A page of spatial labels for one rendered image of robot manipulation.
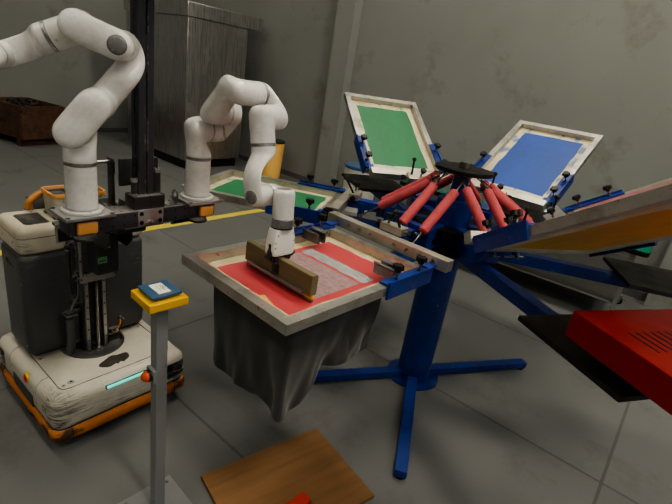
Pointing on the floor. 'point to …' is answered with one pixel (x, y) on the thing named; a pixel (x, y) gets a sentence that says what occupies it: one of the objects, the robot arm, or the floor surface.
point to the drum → (275, 161)
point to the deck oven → (193, 71)
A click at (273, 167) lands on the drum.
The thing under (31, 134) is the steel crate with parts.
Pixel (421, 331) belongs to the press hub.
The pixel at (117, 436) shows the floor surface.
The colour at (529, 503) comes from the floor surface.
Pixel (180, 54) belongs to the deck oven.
